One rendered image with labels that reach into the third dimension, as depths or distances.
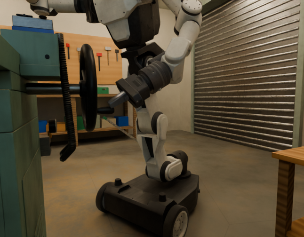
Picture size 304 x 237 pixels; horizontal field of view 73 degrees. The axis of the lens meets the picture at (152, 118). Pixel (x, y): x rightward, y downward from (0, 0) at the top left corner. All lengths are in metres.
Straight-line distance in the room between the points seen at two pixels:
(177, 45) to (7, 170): 0.57
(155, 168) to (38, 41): 0.99
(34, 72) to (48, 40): 0.10
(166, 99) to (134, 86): 4.09
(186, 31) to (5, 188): 0.70
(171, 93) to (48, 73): 4.25
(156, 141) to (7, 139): 0.88
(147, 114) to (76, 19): 3.35
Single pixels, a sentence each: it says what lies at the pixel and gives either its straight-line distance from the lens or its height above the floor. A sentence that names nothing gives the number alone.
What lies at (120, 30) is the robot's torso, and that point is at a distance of 1.13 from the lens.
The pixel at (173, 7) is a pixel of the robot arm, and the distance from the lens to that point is 0.95.
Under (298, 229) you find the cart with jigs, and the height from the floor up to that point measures 0.18.
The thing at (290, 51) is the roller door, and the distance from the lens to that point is 3.15.
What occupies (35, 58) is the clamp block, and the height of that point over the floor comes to 0.89.
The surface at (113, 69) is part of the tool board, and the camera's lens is 4.24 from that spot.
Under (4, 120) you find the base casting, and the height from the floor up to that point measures 0.74.
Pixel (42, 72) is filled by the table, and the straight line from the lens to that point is 0.63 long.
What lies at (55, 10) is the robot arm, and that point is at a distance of 1.41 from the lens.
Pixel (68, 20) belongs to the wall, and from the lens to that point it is 4.31.
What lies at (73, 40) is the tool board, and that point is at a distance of 4.20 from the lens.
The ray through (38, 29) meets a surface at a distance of 0.68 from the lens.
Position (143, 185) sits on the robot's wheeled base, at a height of 0.17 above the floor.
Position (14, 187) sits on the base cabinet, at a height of 0.59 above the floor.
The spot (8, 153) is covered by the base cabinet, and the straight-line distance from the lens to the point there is 0.53.
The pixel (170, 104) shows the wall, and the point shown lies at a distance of 4.75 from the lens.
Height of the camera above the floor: 0.78
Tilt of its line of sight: 6 degrees down
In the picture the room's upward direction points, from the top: 1 degrees counter-clockwise
